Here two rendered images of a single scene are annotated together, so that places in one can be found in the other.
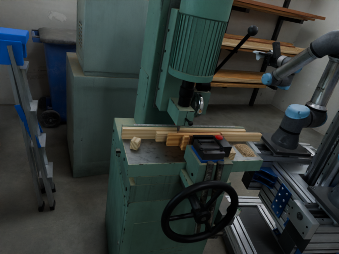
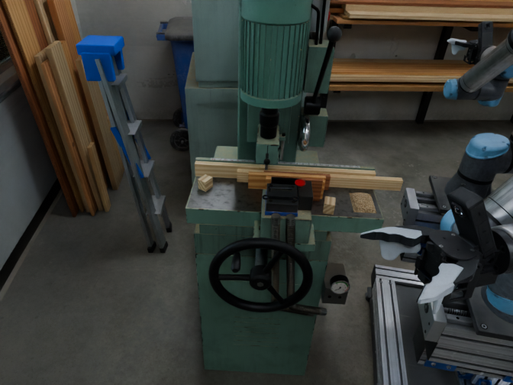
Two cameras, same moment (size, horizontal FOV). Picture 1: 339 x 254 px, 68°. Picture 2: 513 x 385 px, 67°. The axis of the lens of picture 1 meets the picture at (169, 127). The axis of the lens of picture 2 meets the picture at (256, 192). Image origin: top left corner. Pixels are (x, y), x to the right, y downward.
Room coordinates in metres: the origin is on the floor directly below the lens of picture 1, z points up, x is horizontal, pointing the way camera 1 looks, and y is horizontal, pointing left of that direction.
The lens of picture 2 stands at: (-0.01, -0.44, 1.63)
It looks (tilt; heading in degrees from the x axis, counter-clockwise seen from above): 36 degrees down; 23
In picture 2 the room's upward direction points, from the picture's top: 3 degrees clockwise
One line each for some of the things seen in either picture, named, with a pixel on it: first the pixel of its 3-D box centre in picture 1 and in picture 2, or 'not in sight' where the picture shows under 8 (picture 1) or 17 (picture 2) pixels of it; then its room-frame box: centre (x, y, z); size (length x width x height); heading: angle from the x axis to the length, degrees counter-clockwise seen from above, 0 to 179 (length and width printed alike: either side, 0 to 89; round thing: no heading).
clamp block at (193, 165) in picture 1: (206, 163); (285, 215); (0.83, -0.17, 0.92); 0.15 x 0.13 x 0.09; 112
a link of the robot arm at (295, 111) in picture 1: (295, 117); (485, 155); (1.37, -0.69, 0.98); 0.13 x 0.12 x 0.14; 118
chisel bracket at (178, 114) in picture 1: (180, 112); (268, 145); (1.00, -0.03, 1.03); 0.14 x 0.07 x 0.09; 22
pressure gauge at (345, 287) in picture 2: (232, 211); (339, 285); (0.89, -0.36, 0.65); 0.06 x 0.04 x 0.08; 112
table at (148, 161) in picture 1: (195, 160); (283, 209); (0.91, -0.14, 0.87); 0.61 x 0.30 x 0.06; 112
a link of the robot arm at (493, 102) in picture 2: (283, 80); (488, 90); (1.65, -0.66, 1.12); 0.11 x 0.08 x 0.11; 118
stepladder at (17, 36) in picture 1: (29, 130); (133, 156); (1.31, 0.84, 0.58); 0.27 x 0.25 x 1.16; 116
